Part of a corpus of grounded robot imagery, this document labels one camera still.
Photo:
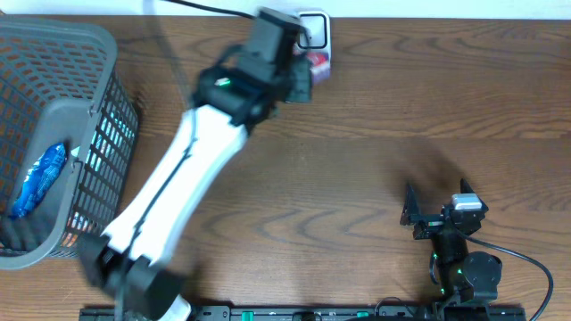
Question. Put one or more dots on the mint green snack pack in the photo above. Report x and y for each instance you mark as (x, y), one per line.
(75, 152)

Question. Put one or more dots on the grey plastic shopping basket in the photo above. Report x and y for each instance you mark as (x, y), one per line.
(59, 85)

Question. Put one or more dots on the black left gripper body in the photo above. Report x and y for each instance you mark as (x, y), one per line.
(302, 78)

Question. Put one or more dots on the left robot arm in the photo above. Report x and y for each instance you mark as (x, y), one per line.
(129, 259)

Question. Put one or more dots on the purple pink Carefree pack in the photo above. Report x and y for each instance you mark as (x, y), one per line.
(320, 65)

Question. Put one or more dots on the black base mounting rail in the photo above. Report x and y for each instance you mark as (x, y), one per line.
(386, 312)

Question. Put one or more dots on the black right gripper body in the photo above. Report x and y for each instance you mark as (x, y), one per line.
(429, 225)

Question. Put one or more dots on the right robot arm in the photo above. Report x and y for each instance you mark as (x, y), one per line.
(468, 279)

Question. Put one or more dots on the blue Oreo cookie pack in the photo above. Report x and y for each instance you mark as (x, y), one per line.
(39, 179)

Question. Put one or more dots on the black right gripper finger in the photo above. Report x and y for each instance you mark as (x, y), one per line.
(465, 187)
(410, 207)

